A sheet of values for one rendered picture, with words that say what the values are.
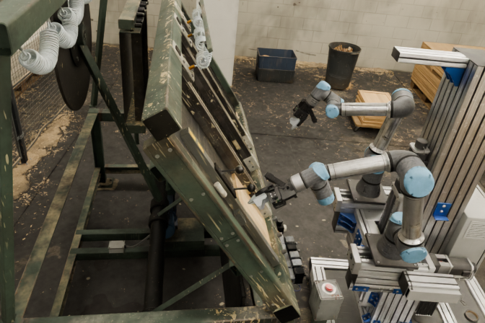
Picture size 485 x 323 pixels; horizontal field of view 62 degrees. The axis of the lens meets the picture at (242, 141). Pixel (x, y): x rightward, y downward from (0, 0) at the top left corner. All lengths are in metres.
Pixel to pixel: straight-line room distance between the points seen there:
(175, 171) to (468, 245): 1.73
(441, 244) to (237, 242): 1.32
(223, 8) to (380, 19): 3.03
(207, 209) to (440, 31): 6.98
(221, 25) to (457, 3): 4.16
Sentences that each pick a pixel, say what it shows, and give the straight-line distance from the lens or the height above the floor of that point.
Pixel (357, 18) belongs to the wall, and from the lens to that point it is 7.62.
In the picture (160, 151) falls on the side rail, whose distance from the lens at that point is 1.44.
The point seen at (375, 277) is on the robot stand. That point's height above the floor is 0.89.
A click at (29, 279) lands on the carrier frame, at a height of 0.79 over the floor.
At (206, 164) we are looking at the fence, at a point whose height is 1.55.
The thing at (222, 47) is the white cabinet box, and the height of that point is 0.61.
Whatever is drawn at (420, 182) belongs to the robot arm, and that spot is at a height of 1.63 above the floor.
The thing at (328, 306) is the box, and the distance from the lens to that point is 2.21.
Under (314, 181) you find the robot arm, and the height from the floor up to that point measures 1.58.
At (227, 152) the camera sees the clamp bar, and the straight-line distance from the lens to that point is 2.19.
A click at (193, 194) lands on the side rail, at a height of 1.58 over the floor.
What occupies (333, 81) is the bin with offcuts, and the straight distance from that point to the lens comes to 6.72.
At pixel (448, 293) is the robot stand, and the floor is 0.95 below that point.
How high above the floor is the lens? 2.57
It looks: 31 degrees down
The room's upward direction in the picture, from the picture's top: 6 degrees clockwise
